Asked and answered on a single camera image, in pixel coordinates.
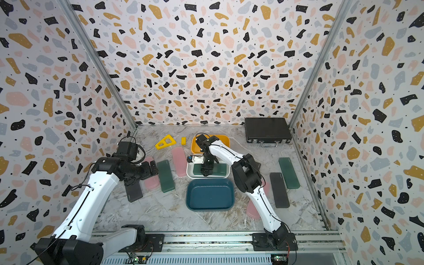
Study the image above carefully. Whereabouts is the yellow triangular ruler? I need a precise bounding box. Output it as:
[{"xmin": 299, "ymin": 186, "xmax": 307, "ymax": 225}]
[{"xmin": 155, "ymin": 134, "xmax": 176, "ymax": 150}]

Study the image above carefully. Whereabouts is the dark grey pencil case left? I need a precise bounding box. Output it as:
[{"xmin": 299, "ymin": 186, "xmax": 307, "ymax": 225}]
[{"xmin": 124, "ymin": 180, "xmax": 143, "ymax": 203}]

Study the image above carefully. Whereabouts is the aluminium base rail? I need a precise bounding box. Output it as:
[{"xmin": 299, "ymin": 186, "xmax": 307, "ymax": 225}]
[{"xmin": 101, "ymin": 231, "xmax": 351, "ymax": 265}]

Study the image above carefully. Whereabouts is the dark grey pencil case right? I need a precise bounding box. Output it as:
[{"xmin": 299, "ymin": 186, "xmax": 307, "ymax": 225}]
[{"xmin": 269, "ymin": 172, "xmax": 290, "ymax": 209}]

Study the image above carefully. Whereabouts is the black briefcase with metal latches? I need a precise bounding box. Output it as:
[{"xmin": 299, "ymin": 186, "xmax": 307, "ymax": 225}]
[{"xmin": 244, "ymin": 118, "xmax": 292, "ymax": 145}]

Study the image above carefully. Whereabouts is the yellow storage box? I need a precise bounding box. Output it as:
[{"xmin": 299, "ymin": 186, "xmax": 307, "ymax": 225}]
[{"xmin": 191, "ymin": 134, "xmax": 231, "ymax": 154}]

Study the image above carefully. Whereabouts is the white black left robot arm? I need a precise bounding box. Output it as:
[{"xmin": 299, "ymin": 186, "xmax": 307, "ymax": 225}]
[{"xmin": 34, "ymin": 157, "xmax": 154, "ymax": 265}]

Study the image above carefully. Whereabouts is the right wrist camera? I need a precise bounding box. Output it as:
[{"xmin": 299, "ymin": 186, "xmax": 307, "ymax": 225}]
[{"xmin": 187, "ymin": 154, "xmax": 203, "ymax": 164}]

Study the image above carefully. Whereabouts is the white storage box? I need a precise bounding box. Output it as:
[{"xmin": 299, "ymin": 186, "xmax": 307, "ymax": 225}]
[{"xmin": 186, "ymin": 159, "xmax": 230, "ymax": 180}]

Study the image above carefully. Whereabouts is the dark grey pencil case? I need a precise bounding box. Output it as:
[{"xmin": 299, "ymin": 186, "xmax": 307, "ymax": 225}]
[
  {"xmin": 124, "ymin": 180, "xmax": 143, "ymax": 203},
  {"xmin": 269, "ymin": 172, "xmax": 290, "ymax": 209}
]

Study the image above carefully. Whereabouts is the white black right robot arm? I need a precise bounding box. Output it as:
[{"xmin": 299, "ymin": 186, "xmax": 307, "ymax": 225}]
[{"xmin": 195, "ymin": 134, "xmax": 298, "ymax": 251}]

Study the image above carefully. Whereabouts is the pink pencil case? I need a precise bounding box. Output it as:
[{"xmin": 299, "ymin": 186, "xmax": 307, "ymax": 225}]
[
  {"xmin": 171, "ymin": 147, "xmax": 187, "ymax": 178},
  {"xmin": 246, "ymin": 180, "xmax": 269, "ymax": 220},
  {"xmin": 144, "ymin": 157, "xmax": 160, "ymax": 190}
]

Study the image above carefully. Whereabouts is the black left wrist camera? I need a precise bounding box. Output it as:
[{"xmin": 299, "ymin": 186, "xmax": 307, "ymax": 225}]
[{"xmin": 114, "ymin": 141, "xmax": 138, "ymax": 161}]

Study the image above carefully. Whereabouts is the teal storage box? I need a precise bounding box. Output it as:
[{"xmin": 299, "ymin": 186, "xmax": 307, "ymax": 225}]
[{"xmin": 186, "ymin": 178, "xmax": 235, "ymax": 212}]

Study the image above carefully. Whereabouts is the green pencil case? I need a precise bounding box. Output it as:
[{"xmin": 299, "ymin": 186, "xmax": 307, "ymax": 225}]
[
  {"xmin": 278, "ymin": 157, "xmax": 300, "ymax": 189},
  {"xmin": 193, "ymin": 163, "xmax": 229, "ymax": 178},
  {"xmin": 157, "ymin": 160, "xmax": 175, "ymax": 193}
]

